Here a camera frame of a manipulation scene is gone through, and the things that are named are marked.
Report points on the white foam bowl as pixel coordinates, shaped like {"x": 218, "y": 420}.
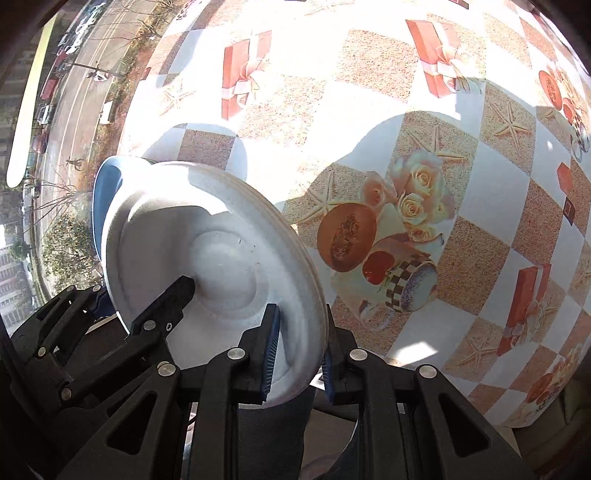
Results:
{"x": 185, "y": 219}

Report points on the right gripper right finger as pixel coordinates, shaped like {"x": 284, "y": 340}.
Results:
{"x": 411, "y": 424}

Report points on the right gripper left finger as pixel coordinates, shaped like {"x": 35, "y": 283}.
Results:
{"x": 239, "y": 375}

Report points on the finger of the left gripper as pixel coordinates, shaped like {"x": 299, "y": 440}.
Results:
{"x": 55, "y": 330}
{"x": 98, "y": 357}

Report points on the patterned checkered tablecloth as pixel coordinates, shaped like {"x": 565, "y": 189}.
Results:
{"x": 433, "y": 157}

